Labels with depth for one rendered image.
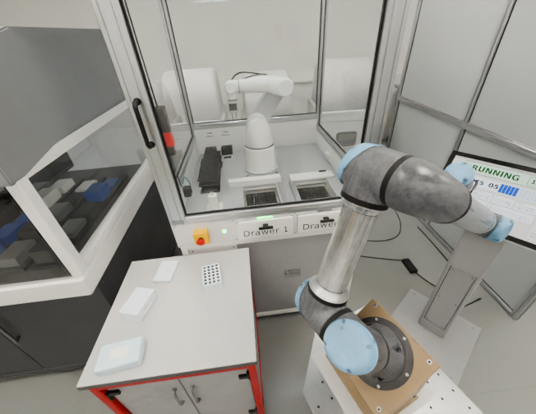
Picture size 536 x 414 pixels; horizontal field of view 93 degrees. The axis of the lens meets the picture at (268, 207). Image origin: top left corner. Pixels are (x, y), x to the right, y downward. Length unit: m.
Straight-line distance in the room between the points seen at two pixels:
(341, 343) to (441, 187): 0.42
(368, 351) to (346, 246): 0.24
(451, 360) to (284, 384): 1.01
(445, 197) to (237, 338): 0.85
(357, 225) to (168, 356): 0.83
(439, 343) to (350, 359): 1.43
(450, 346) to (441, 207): 1.62
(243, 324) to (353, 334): 0.53
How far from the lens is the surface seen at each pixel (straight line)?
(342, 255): 0.67
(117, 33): 1.10
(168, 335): 1.18
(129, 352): 1.15
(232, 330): 1.12
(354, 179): 0.61
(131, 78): 1.10
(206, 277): 1.25
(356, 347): 0.71
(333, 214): 1.36
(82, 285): 1.38
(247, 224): 1.29
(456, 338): 2.18
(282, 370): 1.86
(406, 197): 0.55
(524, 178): 1.48
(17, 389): 2.46
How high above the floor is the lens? 1.72
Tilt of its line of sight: 35 degrees down
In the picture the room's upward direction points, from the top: 4 degrees counter-clockwise
